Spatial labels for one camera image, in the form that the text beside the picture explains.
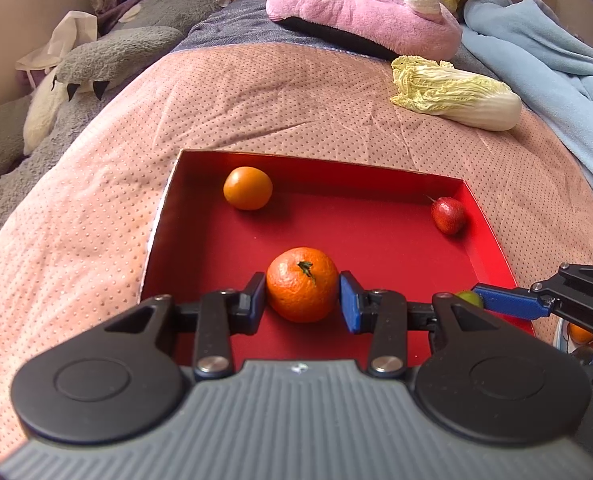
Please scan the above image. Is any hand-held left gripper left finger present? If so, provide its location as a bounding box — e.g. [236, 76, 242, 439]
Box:
[104, 273, 267, 378]

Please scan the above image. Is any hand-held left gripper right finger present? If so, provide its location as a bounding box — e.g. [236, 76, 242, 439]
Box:
[339, 270, 499, 378]

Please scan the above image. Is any mandarin with stem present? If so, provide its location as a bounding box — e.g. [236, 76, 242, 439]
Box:
[266, 246, 340, 324]

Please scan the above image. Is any metal bowl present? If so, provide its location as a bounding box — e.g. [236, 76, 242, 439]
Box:
[551, 317, 593, 361]

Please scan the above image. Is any red cardboard tray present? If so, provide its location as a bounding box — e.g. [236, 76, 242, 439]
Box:
[140, 148, 536, 366]

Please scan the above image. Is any small red tomato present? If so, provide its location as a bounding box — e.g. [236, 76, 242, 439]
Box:
[429, 195, 467, 236]

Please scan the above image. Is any small smooth orange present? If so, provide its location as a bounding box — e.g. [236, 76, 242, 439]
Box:
[223, 166, 274, 211]

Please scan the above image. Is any napa cabbage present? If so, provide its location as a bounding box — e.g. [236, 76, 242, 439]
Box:
[390, 55, 523, 132]

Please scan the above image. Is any pink dotted quilt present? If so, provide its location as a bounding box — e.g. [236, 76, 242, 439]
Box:
[0, 42, 593, 466]

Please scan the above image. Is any light blue blanket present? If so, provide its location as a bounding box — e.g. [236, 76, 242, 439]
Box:
[462, 0, 593, 221]

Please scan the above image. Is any grey knit blanket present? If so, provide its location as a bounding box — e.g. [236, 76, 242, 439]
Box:
[169, 0, 402, 63]

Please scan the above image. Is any pink plush toy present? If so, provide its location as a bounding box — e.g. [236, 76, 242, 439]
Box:
[256, 0, 463, 61]

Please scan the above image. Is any grey plush toy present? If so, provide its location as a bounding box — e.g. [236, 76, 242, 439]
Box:
[0, 0, 222, 271]

